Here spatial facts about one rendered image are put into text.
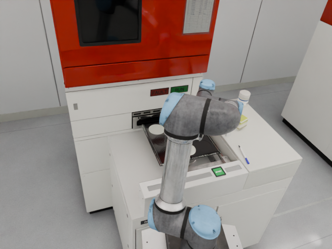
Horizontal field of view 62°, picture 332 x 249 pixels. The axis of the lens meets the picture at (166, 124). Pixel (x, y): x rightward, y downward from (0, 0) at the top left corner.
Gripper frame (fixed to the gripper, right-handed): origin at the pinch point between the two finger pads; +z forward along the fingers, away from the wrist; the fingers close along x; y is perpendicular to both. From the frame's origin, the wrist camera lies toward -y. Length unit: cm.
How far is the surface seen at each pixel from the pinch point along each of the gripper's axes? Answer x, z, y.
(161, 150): 6.8, 10.0, 20.2
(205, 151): -2.4, 10.0, -3.7
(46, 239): 37, 100, 93
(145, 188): 39.5, 4.0, 17.5
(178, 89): -28.5, -10.2, 22.3
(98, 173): 4, 51, 65
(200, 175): 22.0, 4.4, -5.0
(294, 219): -48, 100, -85
